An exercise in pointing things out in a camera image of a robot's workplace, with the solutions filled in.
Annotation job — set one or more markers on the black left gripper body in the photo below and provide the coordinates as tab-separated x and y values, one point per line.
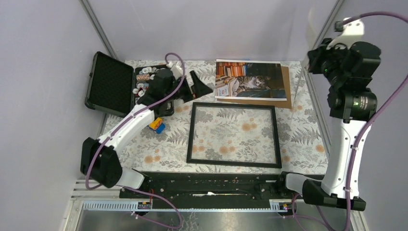
184	92

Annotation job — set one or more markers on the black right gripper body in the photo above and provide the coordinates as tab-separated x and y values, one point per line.
327	59

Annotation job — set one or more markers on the cat photo print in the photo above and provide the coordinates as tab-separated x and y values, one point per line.
248	79

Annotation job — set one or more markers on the black picture frame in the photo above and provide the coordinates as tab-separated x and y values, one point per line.
278	164

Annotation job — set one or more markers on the white mat board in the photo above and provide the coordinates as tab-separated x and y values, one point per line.
297	41

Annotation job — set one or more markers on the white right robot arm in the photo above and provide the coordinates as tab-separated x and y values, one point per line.
352	104

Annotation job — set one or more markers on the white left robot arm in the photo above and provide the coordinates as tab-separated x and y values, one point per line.
100	162

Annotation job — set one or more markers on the orange blue toy block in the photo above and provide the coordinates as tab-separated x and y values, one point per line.
157	125

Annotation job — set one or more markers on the brown backing board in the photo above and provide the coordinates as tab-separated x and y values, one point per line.
287	92

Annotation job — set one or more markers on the black poker chip case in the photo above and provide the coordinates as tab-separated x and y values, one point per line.
114	87

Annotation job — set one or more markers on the floral table cloth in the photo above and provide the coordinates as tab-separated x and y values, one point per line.
301	146

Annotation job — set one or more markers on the right aluminium corner post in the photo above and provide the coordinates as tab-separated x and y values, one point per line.
323	30

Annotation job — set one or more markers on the aluminium corner post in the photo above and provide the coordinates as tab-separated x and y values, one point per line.
323	30
89	11

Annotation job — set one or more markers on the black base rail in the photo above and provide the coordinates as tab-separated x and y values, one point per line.
216	190

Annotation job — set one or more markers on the left aluminium corner post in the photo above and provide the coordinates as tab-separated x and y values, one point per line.
89	11

